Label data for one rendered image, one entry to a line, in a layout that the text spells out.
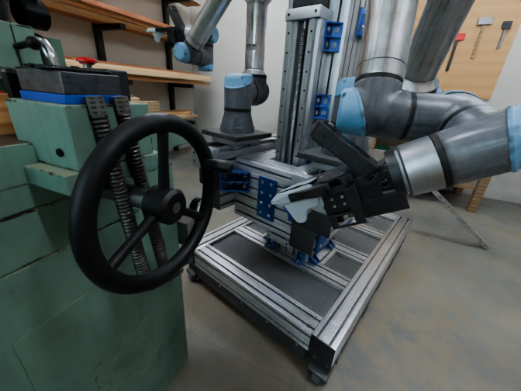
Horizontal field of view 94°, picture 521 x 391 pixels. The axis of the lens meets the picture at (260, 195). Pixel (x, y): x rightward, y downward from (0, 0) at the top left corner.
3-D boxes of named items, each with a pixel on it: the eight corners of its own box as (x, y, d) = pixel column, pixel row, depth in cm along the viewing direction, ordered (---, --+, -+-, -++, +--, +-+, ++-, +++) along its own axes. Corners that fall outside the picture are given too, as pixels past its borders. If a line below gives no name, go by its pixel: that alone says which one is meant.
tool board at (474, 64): (491, 99, 254) (534, -9, 218) (304, 88, 327) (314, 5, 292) (489, 99, 258) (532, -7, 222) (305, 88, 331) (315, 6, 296)
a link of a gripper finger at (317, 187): (288, 205, 39) (342, 190, 35) (284, 197, 39) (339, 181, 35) (296, 195, 43) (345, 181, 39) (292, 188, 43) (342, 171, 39)
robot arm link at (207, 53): (189, 69, 116) (188, 42, 112) (204, 71, 125) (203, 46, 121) (202, 70, 113) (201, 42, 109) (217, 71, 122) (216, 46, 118)
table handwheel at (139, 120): (156, 326, 41) (14, 219, 20) (76, 287, 48) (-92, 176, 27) (232, 203, 59) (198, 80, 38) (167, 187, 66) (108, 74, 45)
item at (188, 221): (189, 247, 75) (188, 224, 71) (157, 237, 79) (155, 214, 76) (205, 233, 82) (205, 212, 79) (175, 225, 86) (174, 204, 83)
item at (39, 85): (66, 104, 32) (55, 57, 30) (17, 98, 36) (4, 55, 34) (144, 102, 44) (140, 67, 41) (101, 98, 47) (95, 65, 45)
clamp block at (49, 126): (76, 173, 34) (60, 105, 31) (19, 158, 39) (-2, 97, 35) (156, 153, 47) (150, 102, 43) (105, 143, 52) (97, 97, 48)
